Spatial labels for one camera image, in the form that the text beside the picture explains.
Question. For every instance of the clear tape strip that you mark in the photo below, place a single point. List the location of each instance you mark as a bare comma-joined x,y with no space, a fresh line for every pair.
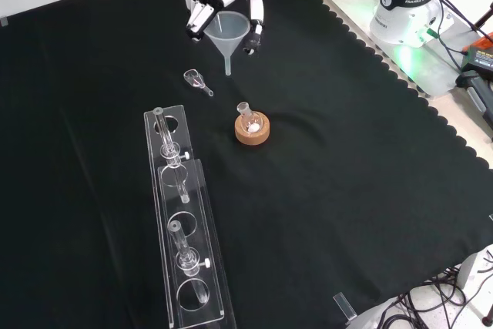
344,306

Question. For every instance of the white stand foot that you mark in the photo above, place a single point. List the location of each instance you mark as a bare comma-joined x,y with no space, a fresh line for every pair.
475,275

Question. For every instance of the clear round-bottom flask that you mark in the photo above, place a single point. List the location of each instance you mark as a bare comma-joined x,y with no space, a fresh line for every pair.
251,121

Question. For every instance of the grey metal base plate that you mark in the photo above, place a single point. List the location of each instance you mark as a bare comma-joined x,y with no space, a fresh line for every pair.
423,71

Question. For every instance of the clear tape piece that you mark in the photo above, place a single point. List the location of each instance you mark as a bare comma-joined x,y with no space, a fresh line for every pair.
3,21

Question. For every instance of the black clamp block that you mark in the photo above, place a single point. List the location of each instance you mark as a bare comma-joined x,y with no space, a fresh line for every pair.
477,90

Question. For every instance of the translucent plastic funnel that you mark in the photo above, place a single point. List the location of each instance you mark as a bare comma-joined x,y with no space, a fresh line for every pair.
227,32

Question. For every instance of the black tripod leg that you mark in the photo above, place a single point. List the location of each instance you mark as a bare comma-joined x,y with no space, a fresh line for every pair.
484,17

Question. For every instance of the black bench cloth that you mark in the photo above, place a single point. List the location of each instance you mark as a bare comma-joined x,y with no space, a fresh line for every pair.
327,190

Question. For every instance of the clear glass weighing funnel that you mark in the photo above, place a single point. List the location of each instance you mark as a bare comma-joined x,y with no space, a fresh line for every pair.
193,78

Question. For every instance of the orange black power adapter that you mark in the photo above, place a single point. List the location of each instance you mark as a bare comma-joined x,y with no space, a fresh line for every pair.
481,57

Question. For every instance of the clear acrylic funnel stand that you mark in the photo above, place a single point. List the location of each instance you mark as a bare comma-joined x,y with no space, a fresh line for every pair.
185,229

